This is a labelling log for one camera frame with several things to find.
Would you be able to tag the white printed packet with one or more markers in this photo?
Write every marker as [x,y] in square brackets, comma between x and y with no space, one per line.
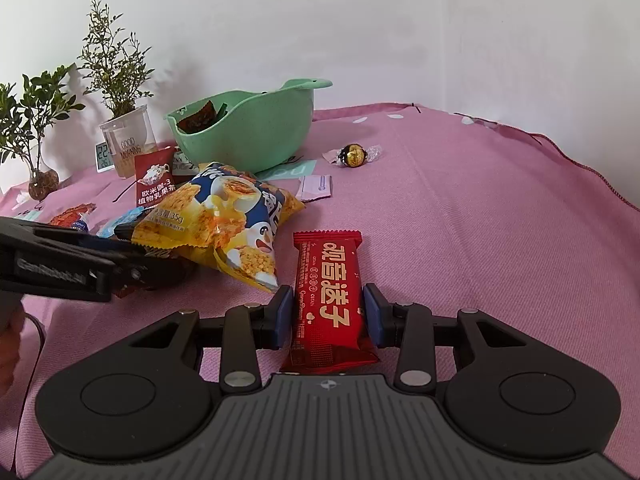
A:
[182,160]

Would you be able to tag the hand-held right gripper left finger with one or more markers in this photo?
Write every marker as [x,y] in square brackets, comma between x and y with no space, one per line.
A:
[282,317]

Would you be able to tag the small pink sachet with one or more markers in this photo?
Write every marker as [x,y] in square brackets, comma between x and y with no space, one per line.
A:
[316,186]

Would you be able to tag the white digital clock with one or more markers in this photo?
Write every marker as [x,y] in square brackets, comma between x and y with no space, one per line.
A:
[104,155]

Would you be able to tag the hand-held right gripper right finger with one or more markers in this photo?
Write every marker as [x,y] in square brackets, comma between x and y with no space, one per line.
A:
[372,315]

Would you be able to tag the red tea sachet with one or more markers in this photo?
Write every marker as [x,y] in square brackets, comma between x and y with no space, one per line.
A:
[155,180]

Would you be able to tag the yellow snack bag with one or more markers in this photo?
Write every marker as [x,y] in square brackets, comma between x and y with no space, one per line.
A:
[225,210]

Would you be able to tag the gold wrapped chocolate ball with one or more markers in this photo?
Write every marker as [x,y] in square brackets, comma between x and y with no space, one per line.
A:
[352,155]

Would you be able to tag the leafy plant in glass vase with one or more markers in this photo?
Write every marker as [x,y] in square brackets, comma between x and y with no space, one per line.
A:
[42,182]

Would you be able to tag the red snack bar packet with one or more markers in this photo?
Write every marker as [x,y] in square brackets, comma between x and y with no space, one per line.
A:
[327,280]

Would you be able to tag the orange red snack packet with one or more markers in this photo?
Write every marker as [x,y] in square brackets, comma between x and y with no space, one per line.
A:
[72,217]

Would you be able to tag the person's left hand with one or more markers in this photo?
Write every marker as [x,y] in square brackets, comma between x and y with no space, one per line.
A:
[9,355]

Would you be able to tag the plant in clear printed cup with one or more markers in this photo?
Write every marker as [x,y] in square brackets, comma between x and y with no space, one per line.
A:
[127,135]

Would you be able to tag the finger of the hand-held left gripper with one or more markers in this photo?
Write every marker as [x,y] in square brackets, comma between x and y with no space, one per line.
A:
[132,272]
[127,233]

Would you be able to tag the black hairpin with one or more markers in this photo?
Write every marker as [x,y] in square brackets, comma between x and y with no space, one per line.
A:
[124,192]

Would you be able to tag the light blue jelly cup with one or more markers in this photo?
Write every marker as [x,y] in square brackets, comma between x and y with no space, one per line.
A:
[117,222]

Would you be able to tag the pink tablecloth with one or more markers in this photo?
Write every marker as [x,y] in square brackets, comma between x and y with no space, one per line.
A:
[450,235]

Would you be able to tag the brown snack packet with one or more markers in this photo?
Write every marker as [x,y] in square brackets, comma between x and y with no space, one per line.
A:
[200,117]

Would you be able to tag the green plastic bowl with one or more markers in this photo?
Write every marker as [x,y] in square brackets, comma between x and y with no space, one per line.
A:
[260,130]

